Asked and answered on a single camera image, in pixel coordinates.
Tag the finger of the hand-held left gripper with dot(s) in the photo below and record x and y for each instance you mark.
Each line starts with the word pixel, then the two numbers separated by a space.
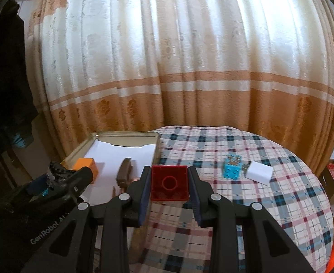
pixel 37 184
pixel 80 182

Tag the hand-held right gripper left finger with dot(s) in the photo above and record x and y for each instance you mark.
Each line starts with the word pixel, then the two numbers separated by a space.
pixel 144 193

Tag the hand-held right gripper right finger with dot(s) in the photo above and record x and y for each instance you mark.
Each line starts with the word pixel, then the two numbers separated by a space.
pixel 195 197

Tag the orange cube block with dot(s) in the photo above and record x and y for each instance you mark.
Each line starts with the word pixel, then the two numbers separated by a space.
pixel 84 166

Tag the red toy brick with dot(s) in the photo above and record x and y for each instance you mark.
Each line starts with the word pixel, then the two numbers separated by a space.
pixel 158 173

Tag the dark brown rectangular block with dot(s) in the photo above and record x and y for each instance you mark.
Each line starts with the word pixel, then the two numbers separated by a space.
pixel 124 172

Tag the gold metal tray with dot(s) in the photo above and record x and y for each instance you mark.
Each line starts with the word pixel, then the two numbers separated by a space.
pixel 127 138

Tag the white paper liner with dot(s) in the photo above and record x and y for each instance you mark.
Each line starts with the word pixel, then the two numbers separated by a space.
pixel 110 159

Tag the blue toy brick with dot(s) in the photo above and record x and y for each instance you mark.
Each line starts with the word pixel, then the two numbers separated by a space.
pixel 231 172

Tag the white rectangular block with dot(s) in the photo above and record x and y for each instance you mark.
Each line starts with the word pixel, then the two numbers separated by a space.
pixel 258 172

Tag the dark hanging clothing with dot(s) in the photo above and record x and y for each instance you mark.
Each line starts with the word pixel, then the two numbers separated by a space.
pixel 7 91

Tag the beige and orange curtain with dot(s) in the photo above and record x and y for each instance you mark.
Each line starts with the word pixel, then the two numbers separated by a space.
pixel 184 62

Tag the small red box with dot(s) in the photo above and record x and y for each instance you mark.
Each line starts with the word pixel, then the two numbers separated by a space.
pixel 332 169

